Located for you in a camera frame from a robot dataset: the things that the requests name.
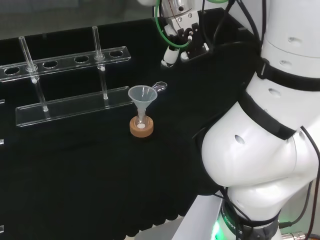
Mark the clear plastic funnel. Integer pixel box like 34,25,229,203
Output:
127,85,159,124

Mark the black cloth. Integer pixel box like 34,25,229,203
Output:
0,7,264,234

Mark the clear funnel stand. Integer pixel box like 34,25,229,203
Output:
0,25,132,129

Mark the black cable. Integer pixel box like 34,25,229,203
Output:
299,125,320,240
238,0,263,44

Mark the cork ring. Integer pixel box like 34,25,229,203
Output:
129,116,154,139

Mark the clear round-bottom flask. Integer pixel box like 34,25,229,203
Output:
135,109,149,131

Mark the clear weighing funnel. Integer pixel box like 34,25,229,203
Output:
149,80,168,95

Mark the green cable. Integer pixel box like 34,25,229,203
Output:
154,0,191,49

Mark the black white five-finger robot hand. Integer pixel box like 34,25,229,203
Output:
160,10,210,68

